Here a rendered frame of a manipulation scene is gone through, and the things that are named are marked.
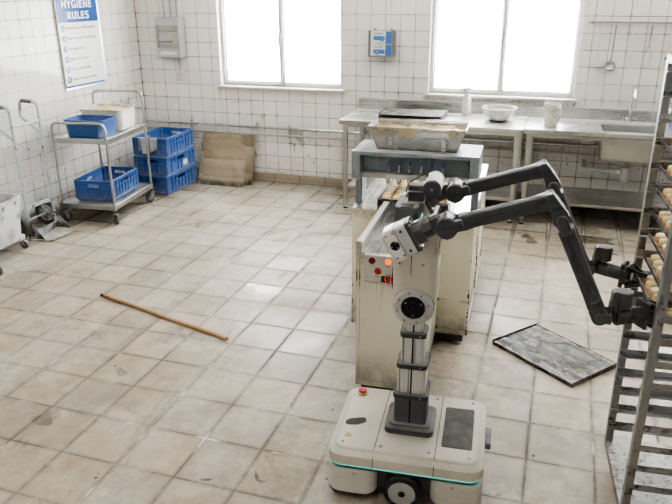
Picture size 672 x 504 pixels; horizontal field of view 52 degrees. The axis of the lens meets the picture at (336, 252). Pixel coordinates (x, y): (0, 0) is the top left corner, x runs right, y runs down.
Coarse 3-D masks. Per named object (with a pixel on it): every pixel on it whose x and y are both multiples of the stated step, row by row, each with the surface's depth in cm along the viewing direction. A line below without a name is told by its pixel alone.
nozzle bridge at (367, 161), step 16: (368, 144) 407; (464, 144) 405; (352, 160) 393; (368, 160) 399; (384, 160) 397; (400, 160) 394; (416, 160) 392; (448, 160) 387; (464, 160) 376; (480, 160) 383; (352, 176) 396; (368, 176) 398; (384, 176) 395; (400, 176) 393; (416, 176) 390; (448, 176) 388; (464, 176) 388
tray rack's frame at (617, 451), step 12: (612, 444) 304; (624, 444) 305; (648, 444) 304; (660, 444) 304; (612, 456) 297; (624, 456) 297; (648, 456) 297; (660, 456) 297; (612, 468) 289; (624, 468) 289; (612, 480) 286; (636, 480) 282; (648, 480) 282; (660, 480) 282; (636, 492) 276; (648, 492) 276
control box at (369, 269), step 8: (368, 256) 332; (376, 256) 331; (384, 256) 330; (368, 264) 334; (376, 264) 333; (384, 264) 332; (392, 264) 331; (368, 272) 335; (384, 272) 333; (368, 280) 337; (376, 280) 336; (384, 280) 334
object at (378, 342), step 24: (360, 264) 338; (360, 288) 343; (384, 288) 340; (360, 312) 348; (384, 312) 344; (360, 336) 353; (384, 336) 349; (432, 336) 402; (360, 360) 358; (384, 360) 354; (384, 384) 359
